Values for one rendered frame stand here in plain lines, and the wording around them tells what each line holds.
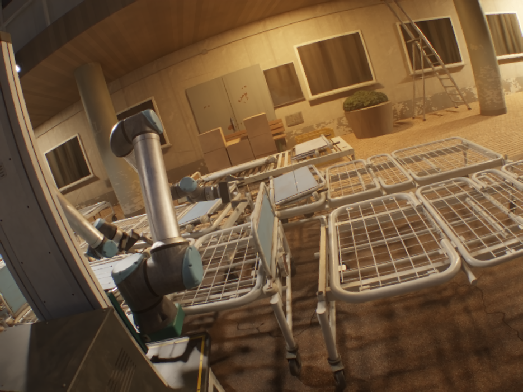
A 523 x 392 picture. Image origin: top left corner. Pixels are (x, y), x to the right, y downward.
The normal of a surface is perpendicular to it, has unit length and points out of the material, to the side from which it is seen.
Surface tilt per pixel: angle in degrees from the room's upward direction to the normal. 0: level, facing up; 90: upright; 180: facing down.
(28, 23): 90
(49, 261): 90
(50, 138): 90
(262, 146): 90
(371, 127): 101
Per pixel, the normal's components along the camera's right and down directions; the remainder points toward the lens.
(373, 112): -0.11, 0.51
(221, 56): -0.07, 0.31
